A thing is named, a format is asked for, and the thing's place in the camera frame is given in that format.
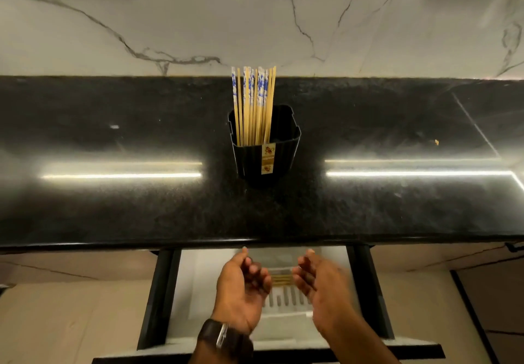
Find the black open drawer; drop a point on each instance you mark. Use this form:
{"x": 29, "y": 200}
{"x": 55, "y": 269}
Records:
{"x": 160, "y": 294}

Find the person's right forearm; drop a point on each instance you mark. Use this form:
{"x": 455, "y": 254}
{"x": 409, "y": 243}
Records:
{"x": 360, "y": 343}

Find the dark brown wristwatch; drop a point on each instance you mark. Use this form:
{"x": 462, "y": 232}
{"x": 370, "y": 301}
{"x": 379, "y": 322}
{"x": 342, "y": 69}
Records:
{"x": 229, "y": 341}

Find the black ribbed chopstick holder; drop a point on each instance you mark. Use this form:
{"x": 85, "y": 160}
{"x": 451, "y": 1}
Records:
{"x": 286, "y": 146}

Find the white cutlery tray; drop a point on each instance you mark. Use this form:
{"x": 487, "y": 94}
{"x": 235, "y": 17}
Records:
{"x": 204, "y": 290}

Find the person's left forearm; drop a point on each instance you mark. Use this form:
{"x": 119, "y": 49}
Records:
{"x": 204, "y": 355}

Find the person's left thumb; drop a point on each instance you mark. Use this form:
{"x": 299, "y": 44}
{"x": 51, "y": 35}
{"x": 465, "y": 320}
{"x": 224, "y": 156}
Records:
{"x": 238, "y": 258}

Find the person's left hand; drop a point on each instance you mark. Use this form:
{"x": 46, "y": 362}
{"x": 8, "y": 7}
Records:
{"x": 237, "y": 294}

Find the person's right thumb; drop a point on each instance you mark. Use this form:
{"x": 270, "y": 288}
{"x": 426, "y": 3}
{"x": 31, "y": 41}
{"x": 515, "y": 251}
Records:
{"x": 312, "y": 259}

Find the yellow red sticker label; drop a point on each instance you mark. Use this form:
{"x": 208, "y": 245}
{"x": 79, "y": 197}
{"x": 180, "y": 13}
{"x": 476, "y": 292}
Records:
{"x": 268, "y": 159}

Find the person's right hand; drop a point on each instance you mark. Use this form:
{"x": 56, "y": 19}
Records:
{"x": 329, "y": 294}

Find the bundle of bamboo chopsticks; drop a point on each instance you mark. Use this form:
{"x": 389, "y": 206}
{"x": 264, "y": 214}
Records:
{"x": 254, "y": 105}

